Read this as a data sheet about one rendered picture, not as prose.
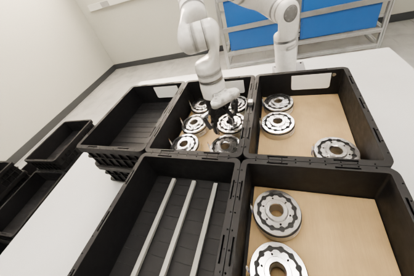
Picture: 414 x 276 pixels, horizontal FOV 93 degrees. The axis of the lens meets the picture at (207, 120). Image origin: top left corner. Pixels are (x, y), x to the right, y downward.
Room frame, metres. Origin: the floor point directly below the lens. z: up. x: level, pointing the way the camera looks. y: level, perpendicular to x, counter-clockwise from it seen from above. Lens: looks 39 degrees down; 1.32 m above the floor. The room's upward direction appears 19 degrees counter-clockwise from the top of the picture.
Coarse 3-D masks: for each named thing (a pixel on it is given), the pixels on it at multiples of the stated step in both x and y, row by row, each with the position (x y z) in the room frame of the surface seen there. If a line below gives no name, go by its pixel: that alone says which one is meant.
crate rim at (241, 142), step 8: (192, 80) 0.78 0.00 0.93; (184, 88) 0.73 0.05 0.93; (248, 96) 0.53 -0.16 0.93; (168, 112) 0.60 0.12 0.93; (248, 112) 0.45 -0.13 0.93; (160, 128) 0.52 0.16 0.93; (152, 136) 0.49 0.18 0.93; (240, 136) 0.37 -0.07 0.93; (152, 144) 0.46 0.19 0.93; (240, 144) 0.34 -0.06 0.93; (152, 152) 0.42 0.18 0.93; (160, 152) 0.41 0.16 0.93; (168, 152) 0.40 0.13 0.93; (176, 152) 0.39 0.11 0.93; (184, 152) 0.38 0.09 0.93; (192, 152) 0.37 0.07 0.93; (200, 152) 0.36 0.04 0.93; (208, 152) 0.35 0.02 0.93; (216, 152) 0.34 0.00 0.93; (224, 152) 0.33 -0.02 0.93; (240, 152) 0.32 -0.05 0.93; (240, 160) 0.31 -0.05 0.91
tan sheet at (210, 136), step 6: (192, 114) 0.68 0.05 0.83; (210, 120) 0.60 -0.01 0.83; (210, 132) 0.53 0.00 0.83; (198, 138) 0.52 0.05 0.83; (204, 138) 0.51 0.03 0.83; (210, 138) 0.50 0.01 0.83; (216, 138) 0.49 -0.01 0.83; (204, 144) 0.48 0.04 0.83; (210, 144) 0.47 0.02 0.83; (204, 150) 0.45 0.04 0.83
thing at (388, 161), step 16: (256, 80) 0.61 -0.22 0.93; (352, 80) 0.44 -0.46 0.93; (256, 96) 0.52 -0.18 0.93; (368, 112) 0.31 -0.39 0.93; (384, 144) 0.21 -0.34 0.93; (288, 160) 0.25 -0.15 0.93; (304, 160) 0.24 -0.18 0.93; (320, 160) 0.23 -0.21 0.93; (336, 160) 0.22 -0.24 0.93; (352, 160) 0.20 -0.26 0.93; (368, 160) 0.19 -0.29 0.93; (384, 160) 0.18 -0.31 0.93
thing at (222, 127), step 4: (224, 116) 0.56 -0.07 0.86; (236, 116) 0.53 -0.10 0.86; (240, 116) 0.53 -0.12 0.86; (220, 120) 0.54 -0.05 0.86; (240, 120) 0.51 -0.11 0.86; (220, 124) 0.52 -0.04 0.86; (236, 124) 0.49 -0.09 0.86; (240, 124) 0.49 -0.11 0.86; (220, 128) 0.50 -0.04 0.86; (224, 128) 0.49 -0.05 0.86; (228, 128) 0.49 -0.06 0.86; (232, 128) 0.48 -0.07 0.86; (236, 128) 0.48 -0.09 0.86; (240, 128) 0.47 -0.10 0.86; (224, 132) 0.48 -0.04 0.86; (228, 132) 0.47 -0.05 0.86; (232, 132) 0.46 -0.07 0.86
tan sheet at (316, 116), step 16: (304, 96) 0.55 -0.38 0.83; (320, 96) 0.52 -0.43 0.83; (336, 96) 0.50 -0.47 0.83; (304, 112) 0.47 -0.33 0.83; (320, 112) 0.45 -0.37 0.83; (336, 112) 0.43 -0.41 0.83; (304, 128) 0.41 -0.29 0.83; (320, 128) 0.39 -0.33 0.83; (336, 128) 0.37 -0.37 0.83; (272, 144) 0.39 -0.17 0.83; (288, 144) 0.37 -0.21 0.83; (304, 144) 0.35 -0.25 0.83
